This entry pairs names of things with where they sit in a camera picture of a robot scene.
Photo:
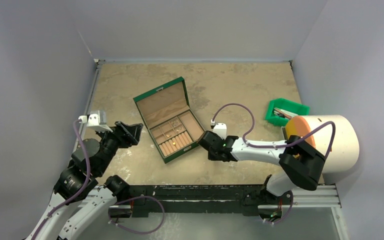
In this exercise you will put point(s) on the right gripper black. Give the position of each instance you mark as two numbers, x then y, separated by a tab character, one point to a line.
208	145

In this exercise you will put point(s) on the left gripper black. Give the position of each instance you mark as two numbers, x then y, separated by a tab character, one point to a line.
133	131

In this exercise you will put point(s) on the green ring tray insert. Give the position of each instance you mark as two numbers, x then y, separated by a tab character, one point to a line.
174	142

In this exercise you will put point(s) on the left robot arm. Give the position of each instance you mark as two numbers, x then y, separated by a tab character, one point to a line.
87	163

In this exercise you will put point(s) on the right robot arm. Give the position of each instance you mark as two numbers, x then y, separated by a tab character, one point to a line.
301	163

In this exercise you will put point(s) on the green jewelry box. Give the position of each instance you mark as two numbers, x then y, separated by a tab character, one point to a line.
162	103

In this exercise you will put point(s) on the green plastic bin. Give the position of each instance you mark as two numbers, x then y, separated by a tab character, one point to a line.
281	110

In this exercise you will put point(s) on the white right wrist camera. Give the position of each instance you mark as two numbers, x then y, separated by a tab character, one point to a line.
219	128

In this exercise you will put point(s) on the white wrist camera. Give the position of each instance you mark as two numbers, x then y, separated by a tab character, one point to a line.
219	128
96	120

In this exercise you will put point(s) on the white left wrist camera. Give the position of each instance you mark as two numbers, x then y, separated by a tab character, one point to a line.
96	120

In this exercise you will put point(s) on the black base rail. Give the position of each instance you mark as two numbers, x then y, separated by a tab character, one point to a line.
249	200

